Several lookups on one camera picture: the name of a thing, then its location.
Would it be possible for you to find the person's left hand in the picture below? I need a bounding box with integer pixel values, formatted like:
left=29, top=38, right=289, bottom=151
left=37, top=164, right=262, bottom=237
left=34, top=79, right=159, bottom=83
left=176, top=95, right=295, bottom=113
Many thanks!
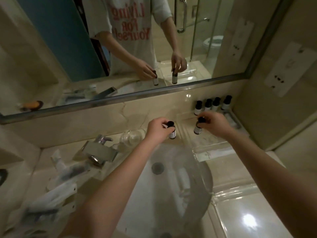
left=145, top=117, right=177, bottom=146

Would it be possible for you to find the person's right hand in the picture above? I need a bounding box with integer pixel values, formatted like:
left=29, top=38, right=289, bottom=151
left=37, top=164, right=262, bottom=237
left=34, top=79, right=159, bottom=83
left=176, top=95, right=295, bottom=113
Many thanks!
left=197, top=111, right=234, bottom=140

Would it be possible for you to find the clear acrylic tray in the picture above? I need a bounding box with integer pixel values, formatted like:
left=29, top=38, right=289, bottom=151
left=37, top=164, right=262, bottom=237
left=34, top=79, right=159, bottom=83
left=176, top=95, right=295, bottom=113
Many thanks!
left=192, top=146, right=288, bottom=194
left=174, top=107, right=251, bottom=154
left=208, top=183, right=317, bottom=238

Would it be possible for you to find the white toothpaste tube packet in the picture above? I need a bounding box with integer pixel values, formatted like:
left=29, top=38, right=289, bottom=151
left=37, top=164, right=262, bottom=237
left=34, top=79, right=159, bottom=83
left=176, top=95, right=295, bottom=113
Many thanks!
left=195, top=147, right=238, bottom=163

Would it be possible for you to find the pile of white amenity packets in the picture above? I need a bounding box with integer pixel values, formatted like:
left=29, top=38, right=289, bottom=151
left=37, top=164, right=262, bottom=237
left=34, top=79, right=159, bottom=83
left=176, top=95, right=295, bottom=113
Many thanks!
left=2, top=148, right=102, bottom=238

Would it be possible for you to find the person's left forearm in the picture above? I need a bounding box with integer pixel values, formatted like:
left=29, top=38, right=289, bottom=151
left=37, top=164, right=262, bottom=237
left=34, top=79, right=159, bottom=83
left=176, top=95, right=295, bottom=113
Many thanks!
left=58, top=139, right=169, bottom=238

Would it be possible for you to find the person's right forearm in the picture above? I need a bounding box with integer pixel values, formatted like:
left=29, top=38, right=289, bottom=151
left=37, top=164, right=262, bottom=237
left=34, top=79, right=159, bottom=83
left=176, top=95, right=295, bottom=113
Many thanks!
left=224, top=130, right=317, bottom=238

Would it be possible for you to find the round sink drain stopper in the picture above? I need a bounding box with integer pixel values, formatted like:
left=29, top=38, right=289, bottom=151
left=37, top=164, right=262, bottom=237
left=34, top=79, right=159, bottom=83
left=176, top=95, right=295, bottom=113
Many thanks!
left=151, top=162, right=165, bottom=175

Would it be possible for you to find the chrome faucet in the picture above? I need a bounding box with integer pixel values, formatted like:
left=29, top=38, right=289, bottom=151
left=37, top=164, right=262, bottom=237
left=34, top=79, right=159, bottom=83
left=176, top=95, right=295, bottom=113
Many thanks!
left=80, top=134, right=119, bottom=168

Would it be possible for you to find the white sink basin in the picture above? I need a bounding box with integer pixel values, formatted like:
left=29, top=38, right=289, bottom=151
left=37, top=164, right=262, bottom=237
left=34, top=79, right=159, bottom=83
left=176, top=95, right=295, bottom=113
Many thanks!
left=115, top=141, right=214, bottom=238

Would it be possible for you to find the white wall socket panel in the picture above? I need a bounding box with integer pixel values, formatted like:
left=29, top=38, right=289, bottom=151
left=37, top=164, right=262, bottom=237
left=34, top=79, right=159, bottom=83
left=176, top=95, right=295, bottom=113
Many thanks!
left=264, top=42, right=317, bottom=98

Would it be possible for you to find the metal framed wall mirror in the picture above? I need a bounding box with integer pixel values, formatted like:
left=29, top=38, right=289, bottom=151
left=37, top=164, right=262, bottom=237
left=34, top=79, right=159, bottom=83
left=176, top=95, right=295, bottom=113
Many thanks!
left=0, top=0, right=295, bottom=125

